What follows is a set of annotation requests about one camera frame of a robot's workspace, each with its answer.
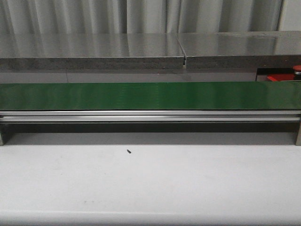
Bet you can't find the red mushroom push button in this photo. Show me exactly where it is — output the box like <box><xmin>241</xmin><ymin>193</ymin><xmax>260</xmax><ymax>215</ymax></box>
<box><xmin>293</xmin><ymin>65</ymin><xmax>301</xmax><ymax>81</ymax></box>

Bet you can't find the white curtain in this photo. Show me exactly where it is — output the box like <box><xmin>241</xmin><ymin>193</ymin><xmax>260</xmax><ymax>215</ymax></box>
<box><xmin>0</xmin><ymin>0</ymin><xmax>283</xmax><ymax>34</ymax></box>

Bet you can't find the red tray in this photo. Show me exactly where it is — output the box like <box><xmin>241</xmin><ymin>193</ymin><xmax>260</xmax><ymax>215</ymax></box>
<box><xmin>267</xmin><ymin>73</ymin><xmax>301</xmax><ymax>81</ymax></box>

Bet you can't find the grey stone counter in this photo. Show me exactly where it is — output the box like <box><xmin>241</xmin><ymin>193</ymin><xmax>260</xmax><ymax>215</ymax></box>
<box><xmin>0</xmin><ymin>31</ymin><xmax>301</xmax><ymax>83</ymax></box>

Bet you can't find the green conveyor belt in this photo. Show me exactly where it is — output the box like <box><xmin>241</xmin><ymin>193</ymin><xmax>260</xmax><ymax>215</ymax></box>
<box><xmin>0</xmin><ymin>81</ymin><xmax>301</xmax><ymax>111</ymax></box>

